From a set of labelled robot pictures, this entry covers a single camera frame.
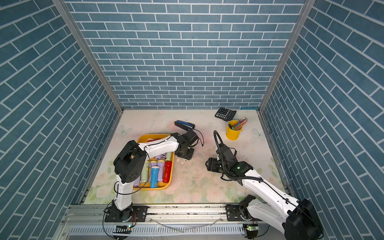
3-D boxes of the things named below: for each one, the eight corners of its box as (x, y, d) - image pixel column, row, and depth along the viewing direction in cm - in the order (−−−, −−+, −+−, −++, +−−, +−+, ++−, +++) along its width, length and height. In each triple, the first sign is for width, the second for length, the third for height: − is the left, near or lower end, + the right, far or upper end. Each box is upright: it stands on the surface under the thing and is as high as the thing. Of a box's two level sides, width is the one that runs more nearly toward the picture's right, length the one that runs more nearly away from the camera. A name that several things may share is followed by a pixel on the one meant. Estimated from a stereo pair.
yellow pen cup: (228, 142, 104) (231, 132, 95) (222, 133, 109) (225, 122, 100) (239, 139, 106) (243, 128, 97) (233, 130, 111) (236, 119, 102)
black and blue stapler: (174, 125, 113) (173, 123, 111) (177, 120, 117) (177, 118, 115) (192, 131, 110) (192, 129, 108) (195, 126, 113) (195, 124, 111)
